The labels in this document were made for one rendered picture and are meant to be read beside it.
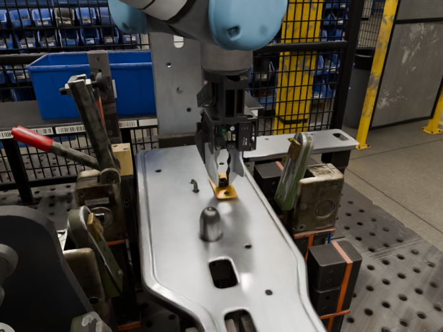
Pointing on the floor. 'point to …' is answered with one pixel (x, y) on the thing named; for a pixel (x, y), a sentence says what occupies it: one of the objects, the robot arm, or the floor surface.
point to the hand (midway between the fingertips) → (222, 176)
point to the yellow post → (297, 68)
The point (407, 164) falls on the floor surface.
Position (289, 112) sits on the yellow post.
